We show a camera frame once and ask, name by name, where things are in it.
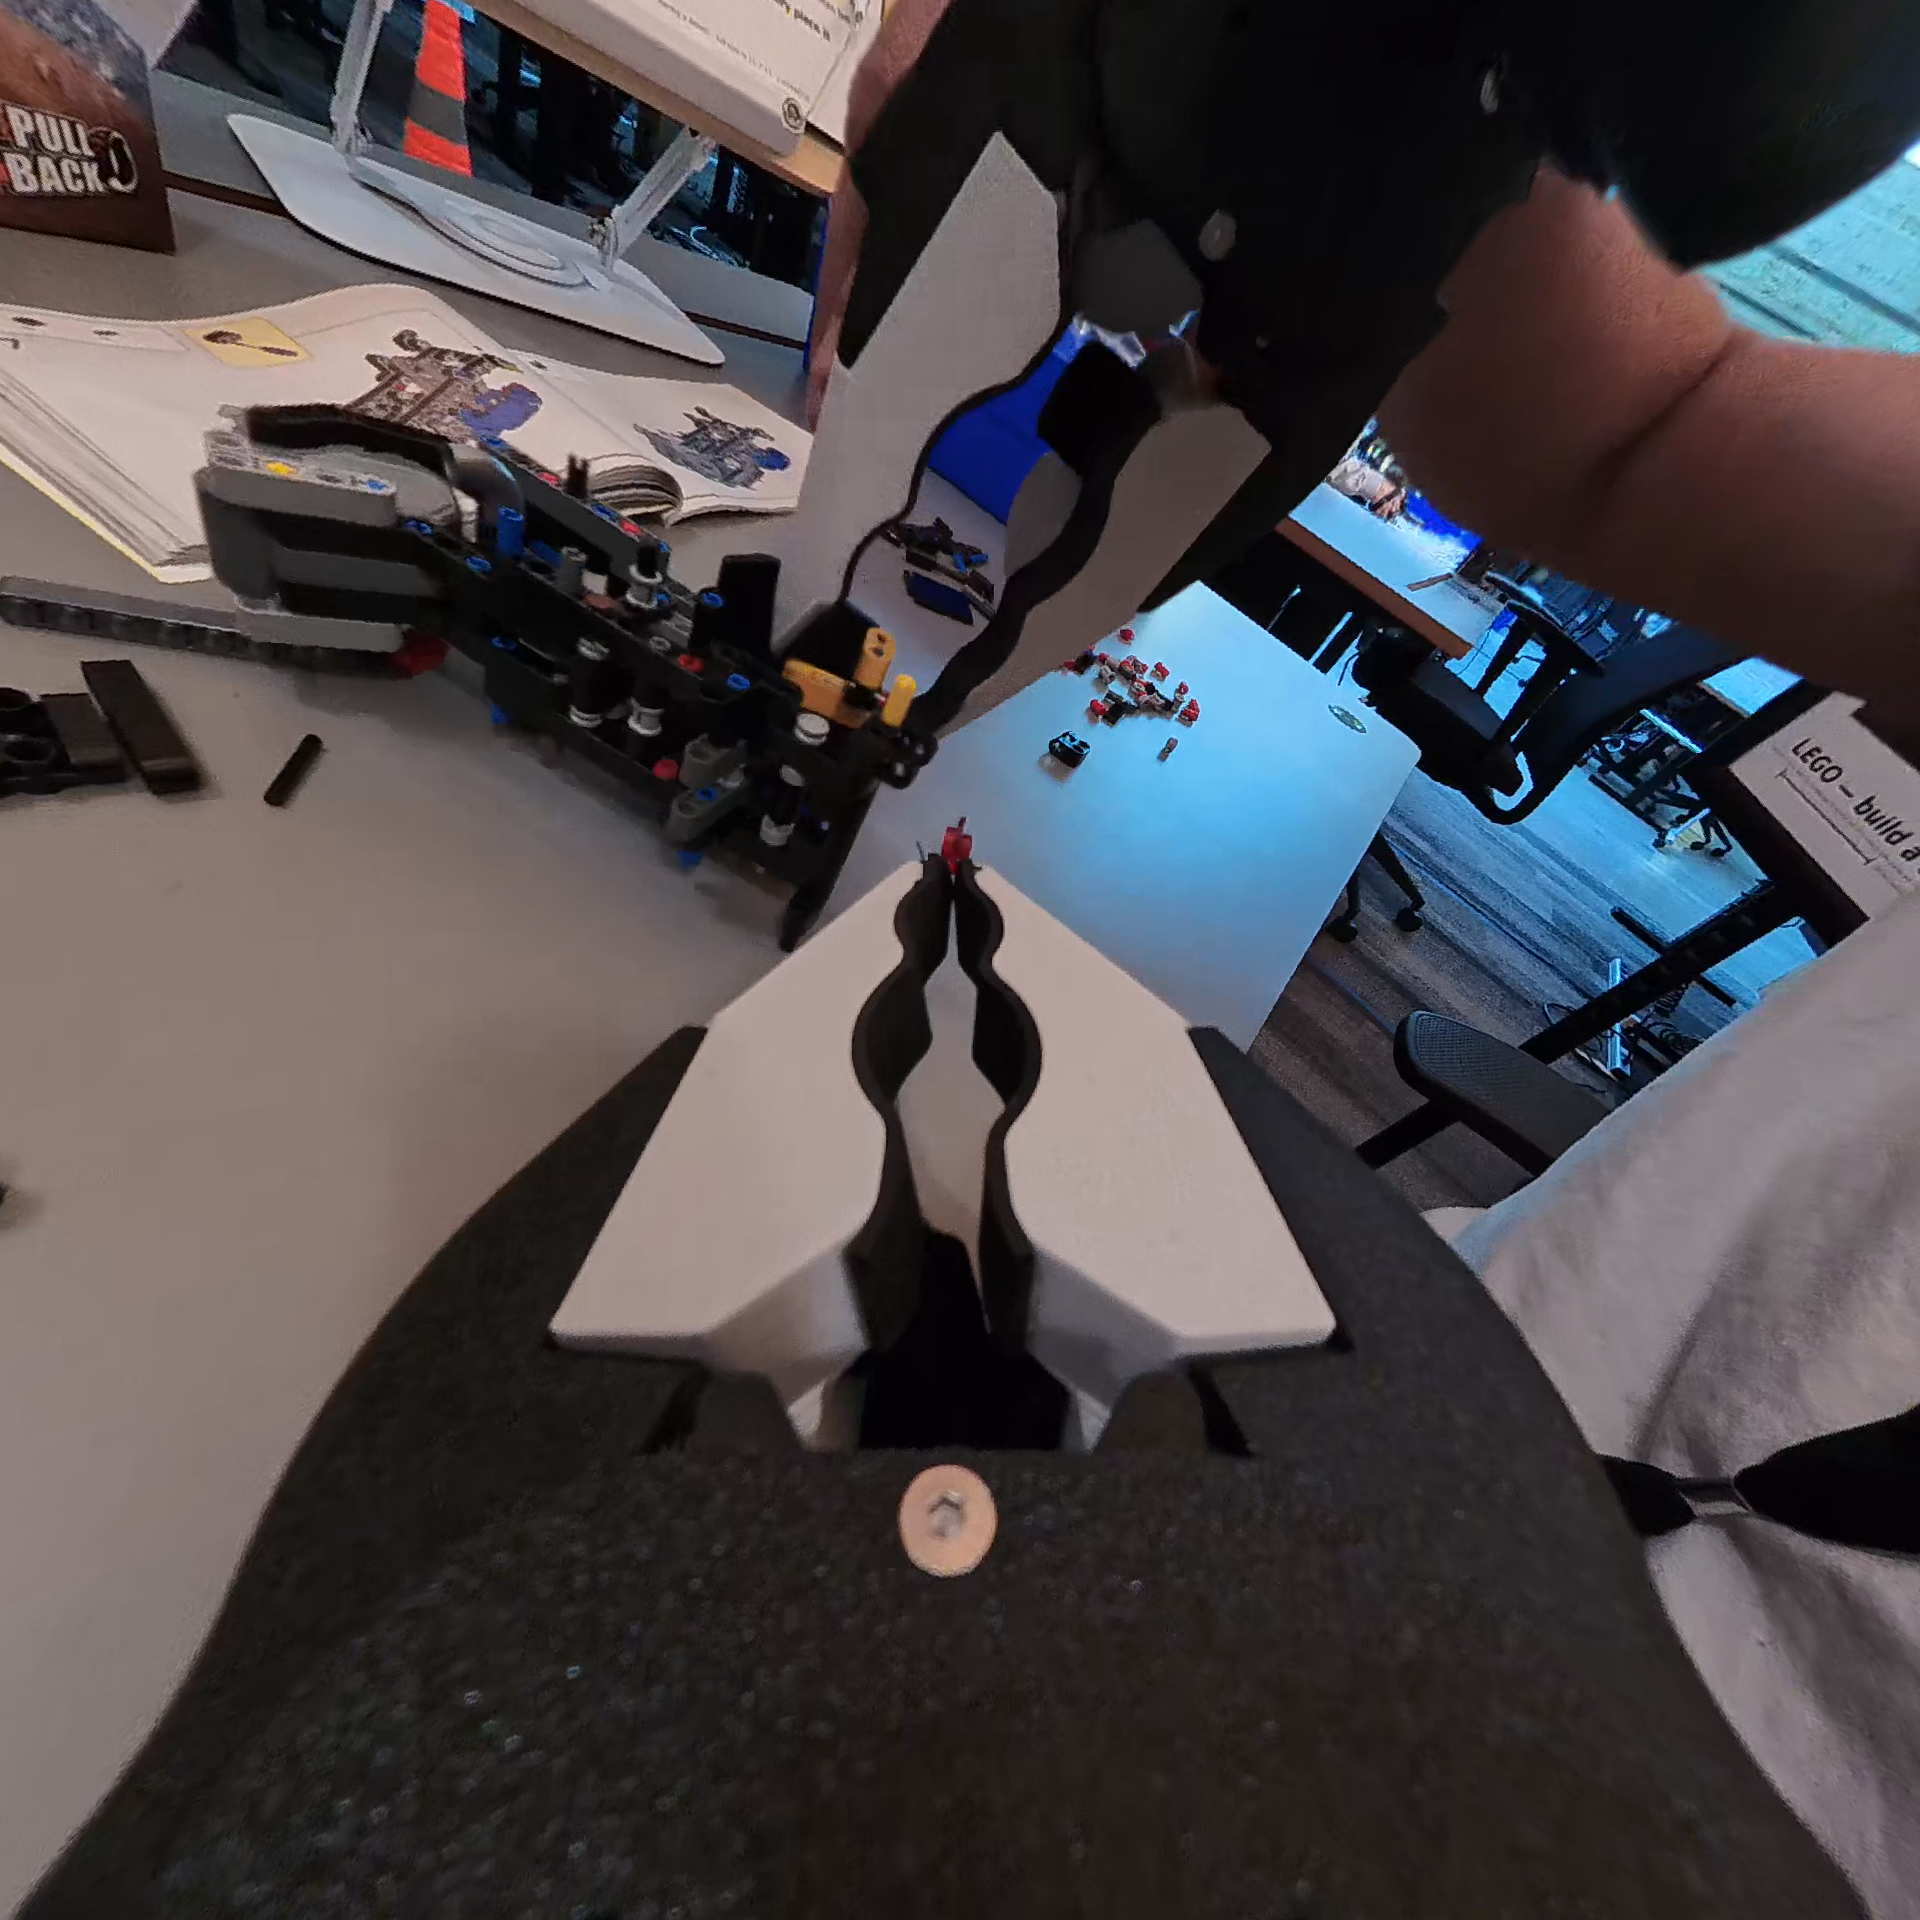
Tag person's white shirt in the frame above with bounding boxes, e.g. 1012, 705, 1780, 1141
1454, 884, 1920, 1920

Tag long dark grey lego beam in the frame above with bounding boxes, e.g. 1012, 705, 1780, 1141
0, 577, 269, 664

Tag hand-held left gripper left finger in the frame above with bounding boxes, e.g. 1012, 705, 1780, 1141
550, 867, 964, 1453

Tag yellow lego connector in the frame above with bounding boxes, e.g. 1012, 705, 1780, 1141
783, 629, 920, 739

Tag open instruction booklet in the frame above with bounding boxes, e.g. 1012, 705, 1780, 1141
0, 283, 821, 590

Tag pile of red lego pins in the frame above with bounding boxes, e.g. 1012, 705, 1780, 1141
1062, 629, 1207, 733

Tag black office chair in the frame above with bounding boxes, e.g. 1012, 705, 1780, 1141
1348, 577, 1750, 832

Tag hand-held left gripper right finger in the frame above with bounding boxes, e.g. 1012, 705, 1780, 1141
953, 867, 1338, 1453

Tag person's right forearm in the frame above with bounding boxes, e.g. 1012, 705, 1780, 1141
1372, 158, 1920, 703

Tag black and grey lego model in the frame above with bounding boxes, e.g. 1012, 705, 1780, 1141
191, 403, 946, 954

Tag brown lego box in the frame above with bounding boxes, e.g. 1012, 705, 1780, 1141
0, 0, 180, 259

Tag blue plastic item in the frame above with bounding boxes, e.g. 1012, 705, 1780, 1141
933, 321, 1086, 485

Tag orange striped cone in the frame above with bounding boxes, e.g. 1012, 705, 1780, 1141
400, 0, 476, 182

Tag short black lego beam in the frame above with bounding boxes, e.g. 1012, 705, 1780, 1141
81, 659, 208, 796

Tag white printed board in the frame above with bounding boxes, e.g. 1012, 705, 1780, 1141
509, 0, 891, 161

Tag black and blue lego bits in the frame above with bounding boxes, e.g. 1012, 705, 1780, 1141
884, 514, 1004, 623

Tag white device stand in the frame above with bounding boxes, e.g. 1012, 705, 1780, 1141
226, 0, 732, 372

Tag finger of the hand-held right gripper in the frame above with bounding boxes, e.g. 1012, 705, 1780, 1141
772, 131, 1078, 623
902, 348, 1278, 749

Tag black mesh chair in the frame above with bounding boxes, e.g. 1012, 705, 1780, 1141
1355, 1010, 1618, 1178

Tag black strap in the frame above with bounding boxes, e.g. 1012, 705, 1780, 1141
1595, 1400, 1920, 1557

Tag person's right hand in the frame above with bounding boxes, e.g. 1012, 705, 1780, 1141
807, 0, 951, 430

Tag black lego connector piece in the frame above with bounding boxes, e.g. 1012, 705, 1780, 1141
0, 682, 133, 799

